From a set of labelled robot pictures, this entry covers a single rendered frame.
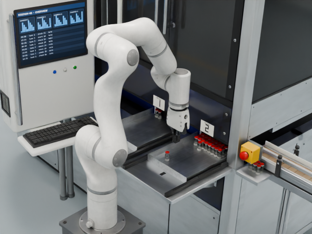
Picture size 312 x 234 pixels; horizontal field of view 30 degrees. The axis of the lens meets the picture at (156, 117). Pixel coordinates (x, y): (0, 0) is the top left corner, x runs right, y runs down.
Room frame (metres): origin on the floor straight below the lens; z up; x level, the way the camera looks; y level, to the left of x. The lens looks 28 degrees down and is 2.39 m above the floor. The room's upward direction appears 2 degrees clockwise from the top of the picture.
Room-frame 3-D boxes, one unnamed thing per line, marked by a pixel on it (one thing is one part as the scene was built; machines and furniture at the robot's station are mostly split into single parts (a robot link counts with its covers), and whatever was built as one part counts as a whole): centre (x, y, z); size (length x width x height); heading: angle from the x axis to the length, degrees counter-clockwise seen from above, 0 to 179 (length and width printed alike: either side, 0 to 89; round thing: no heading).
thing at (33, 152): (2.72, 0.51, 0.79); 0.45 x 0.28 x 0.03; 126
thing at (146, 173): (2.45, -0.01, 0.87); 0.70 x 0.48 x 0.02; 44
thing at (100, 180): (1.91, 0.22, 1.16); 0.19 x 0.12 x 0.24; 46
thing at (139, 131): (2.62, 0.05, 0.90); 0.34 x 0.26 x 0.04; 134
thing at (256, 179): (2.29, -0.48, 0.87); 0.14 x 0.13 x 0.02; 134
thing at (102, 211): (1.89, 0.20, 0.95); 0.19 x 0.19 x 0.18
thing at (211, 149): (2.45, -0.26, 0.90); 0.18 x 0.02 x 0.05; 44
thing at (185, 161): (2.37, -0.18, 0.90); 0.34 x 0.26 x 0.04; 134
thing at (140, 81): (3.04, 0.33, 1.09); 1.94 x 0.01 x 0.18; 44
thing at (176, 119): (2.19, -0.09, 1.21); 0.10 x 0.08 x 0.11; 44
